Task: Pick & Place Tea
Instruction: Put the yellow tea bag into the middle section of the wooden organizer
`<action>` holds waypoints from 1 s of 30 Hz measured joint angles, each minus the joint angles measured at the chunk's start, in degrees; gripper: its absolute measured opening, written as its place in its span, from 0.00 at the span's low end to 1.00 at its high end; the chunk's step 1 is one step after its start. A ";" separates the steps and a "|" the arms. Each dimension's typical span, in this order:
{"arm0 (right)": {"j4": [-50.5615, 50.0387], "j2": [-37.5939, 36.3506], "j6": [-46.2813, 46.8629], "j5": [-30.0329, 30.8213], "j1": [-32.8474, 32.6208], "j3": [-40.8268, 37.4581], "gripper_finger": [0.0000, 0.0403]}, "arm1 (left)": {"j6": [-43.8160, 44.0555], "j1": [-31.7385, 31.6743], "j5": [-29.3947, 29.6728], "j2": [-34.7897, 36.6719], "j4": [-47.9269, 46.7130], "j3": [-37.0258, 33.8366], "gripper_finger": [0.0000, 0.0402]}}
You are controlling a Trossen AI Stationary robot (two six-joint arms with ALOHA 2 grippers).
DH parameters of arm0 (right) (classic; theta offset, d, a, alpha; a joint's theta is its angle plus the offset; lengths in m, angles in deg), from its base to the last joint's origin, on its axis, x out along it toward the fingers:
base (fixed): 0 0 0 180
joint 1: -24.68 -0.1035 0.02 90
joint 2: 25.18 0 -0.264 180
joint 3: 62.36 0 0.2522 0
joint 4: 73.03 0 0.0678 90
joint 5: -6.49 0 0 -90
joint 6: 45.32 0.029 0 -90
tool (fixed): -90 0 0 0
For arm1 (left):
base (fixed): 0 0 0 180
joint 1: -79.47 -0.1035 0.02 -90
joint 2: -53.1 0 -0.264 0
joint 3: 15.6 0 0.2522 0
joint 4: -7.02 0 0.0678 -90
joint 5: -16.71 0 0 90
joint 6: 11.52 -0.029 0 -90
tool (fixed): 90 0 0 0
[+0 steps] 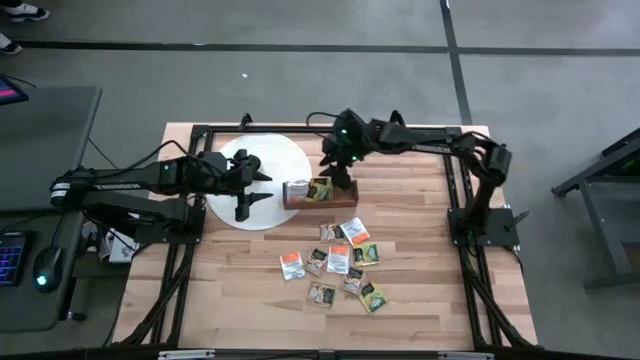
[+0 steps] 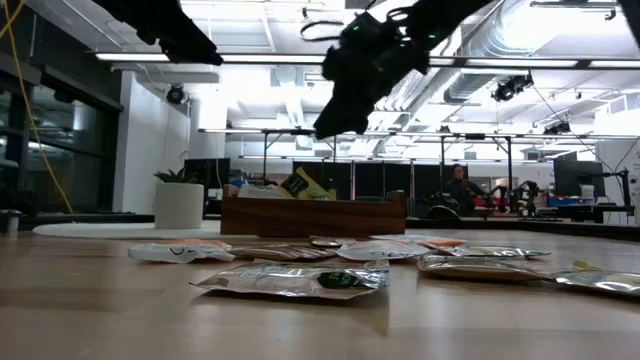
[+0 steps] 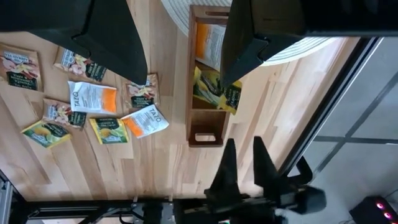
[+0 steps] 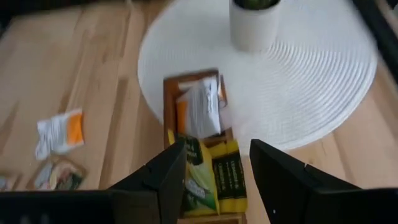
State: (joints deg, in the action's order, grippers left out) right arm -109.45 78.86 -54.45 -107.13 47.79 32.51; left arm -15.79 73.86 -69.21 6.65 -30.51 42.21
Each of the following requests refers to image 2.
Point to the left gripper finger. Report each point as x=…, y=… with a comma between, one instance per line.
x=195, y=47

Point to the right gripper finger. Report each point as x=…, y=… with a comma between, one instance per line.
x=345, y=117

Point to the brown wooden compartment tray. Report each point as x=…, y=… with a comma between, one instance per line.
x=312, y=217

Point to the background black robot arm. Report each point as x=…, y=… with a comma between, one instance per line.
x=497, y=197
x=522, y=195

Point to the black monitor on arm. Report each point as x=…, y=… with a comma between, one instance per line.
x=577, y=177

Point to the black round spotlight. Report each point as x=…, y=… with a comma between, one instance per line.
x=175, y=94

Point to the long light bar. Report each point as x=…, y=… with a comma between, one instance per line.
x=275, y=58

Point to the black desk monitor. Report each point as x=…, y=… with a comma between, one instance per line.
x=207, y=172

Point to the small green succulent plant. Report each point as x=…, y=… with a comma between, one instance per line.
x=172, y=176

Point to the black office chair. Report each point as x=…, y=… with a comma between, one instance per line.
x=442, y=212

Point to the person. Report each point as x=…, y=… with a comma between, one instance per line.
x=462, y=192

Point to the white plant pot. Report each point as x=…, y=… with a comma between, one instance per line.
x=178, y=205

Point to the silver green front packet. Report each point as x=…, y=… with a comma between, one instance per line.
x=295, y=280

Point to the white round mat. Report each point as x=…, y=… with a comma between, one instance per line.
x=125, y=230

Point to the blue box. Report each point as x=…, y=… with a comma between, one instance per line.
x=565, y=201

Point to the white cup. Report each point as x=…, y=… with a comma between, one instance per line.
x=11, y=222

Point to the white container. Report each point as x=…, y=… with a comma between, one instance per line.
x=587, y=192

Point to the black metal rack frame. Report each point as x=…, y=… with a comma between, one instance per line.
x=450, y=135

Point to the black ceiling camera cluster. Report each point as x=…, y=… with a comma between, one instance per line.
x=510, y=87

